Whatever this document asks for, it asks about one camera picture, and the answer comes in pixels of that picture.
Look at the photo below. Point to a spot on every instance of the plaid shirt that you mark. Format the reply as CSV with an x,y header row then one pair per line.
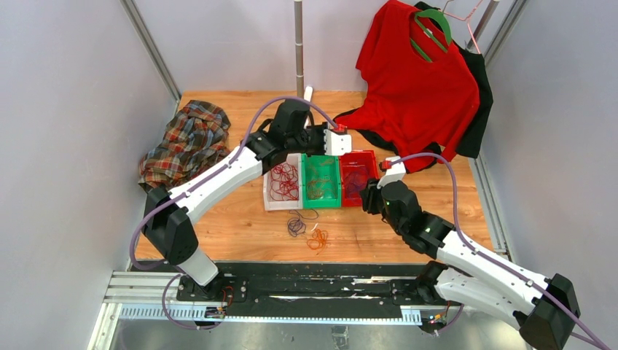
x,y
194,141

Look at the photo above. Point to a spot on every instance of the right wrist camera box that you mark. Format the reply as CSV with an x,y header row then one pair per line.
x,y
394,170

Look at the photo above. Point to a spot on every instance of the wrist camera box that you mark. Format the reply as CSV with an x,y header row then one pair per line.
x,y
394,170
337,141

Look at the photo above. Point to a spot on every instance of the aluminium frame rail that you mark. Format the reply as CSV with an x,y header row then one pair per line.
x,y
148,41

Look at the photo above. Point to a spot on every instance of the green plastic bin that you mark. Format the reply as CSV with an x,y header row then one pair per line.
x,y
321,182

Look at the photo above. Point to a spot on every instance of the clothes rack pole with base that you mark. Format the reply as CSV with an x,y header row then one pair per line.
x,y
302,89

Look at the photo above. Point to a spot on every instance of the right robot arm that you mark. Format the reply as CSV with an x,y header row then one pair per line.
x,y
543,310

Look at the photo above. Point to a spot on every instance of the white plastic bin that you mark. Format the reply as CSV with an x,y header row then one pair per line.
x,y
283,185

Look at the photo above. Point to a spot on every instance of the pink wire hanger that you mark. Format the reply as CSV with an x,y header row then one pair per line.
x,y
469,9

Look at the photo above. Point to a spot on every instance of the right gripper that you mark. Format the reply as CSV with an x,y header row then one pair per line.
x,y
369,195

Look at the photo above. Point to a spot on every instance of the green hanger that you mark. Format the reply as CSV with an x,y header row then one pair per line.
x,y
430,34

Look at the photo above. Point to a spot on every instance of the red t-shirt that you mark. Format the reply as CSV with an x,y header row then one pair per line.
x,y
415,92

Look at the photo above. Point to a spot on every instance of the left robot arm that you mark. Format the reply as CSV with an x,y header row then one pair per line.
x,y
166,233

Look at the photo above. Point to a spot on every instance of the black t-shirt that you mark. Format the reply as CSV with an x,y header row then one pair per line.
x,y
478,96

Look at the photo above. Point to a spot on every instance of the red plastic bin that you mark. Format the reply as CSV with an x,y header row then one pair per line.
x,y
356,168

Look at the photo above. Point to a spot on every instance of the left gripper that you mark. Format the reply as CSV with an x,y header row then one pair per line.
x,y
321,130

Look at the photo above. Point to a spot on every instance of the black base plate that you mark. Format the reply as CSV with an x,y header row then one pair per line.
x,y
315,290

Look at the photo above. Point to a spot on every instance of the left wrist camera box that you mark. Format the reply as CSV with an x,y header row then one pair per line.
x,y
337,141

